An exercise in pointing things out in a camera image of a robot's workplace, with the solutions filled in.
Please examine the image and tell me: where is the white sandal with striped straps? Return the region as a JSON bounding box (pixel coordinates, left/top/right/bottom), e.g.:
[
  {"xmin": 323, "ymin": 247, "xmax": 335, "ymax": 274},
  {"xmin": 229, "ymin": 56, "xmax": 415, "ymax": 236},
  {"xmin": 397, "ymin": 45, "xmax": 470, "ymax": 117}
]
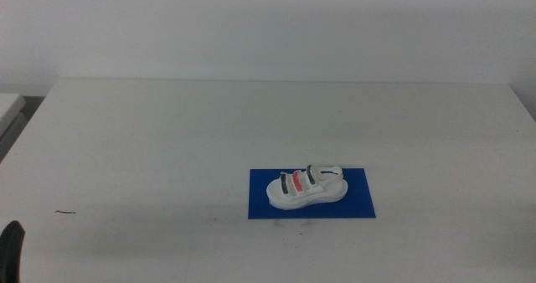
[{"xmin": 265, "ymin": 164, "xmax": 348, "ymax": 211}]

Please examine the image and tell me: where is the white side table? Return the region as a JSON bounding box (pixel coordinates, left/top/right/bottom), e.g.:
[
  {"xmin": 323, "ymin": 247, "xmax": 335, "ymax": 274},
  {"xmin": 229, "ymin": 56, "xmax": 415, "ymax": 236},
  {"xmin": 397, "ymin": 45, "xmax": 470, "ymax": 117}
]
[{"xmin": 0, "ymin": 92, "xmax": 27, "ymax": 141}]

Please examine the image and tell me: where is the blue rectangular mat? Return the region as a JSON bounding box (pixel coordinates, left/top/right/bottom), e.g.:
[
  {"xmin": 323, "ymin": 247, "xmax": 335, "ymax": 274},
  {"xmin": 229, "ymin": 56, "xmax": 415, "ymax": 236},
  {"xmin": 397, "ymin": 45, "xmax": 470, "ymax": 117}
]
[{"xmin": 247, "ymin": 167, "xmax": 377, "ymax": 220}]

